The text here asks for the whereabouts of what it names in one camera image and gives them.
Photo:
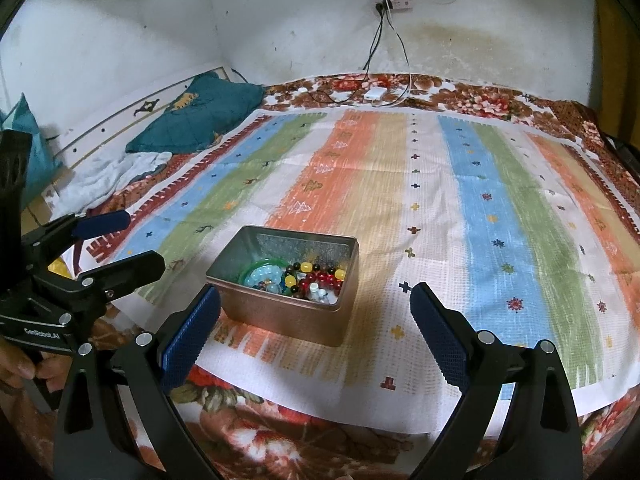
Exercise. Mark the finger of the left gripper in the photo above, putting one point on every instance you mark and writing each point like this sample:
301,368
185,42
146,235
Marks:
120,278
51,240

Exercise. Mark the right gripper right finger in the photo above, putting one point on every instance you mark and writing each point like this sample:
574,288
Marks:
539,438

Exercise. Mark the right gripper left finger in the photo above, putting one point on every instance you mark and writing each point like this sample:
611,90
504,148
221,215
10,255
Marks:
93,439

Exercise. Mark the green jade bangle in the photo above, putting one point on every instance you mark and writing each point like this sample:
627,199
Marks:
268,271

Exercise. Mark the person's left hand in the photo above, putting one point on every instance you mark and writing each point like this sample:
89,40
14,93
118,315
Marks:
16,367

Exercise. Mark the white crumpled cloth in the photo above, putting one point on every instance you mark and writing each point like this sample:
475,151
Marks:
100,178

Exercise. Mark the teal plastic bag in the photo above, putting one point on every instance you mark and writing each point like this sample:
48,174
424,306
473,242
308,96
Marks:
30,155

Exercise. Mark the floral brown bedsheet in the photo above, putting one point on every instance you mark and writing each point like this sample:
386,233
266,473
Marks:
247,436

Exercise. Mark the teal quilted pillow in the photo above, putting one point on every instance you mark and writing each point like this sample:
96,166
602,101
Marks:
208,108

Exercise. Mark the silver metal tin box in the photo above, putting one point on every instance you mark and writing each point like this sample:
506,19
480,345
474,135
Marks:
315,298

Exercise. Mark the white charger adapter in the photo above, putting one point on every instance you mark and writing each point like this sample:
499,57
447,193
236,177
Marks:
375,93

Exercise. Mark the yellow wooden furniture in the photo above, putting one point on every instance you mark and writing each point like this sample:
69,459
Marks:
619,65

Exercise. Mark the white power strip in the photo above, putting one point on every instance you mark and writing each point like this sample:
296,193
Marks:
393,5

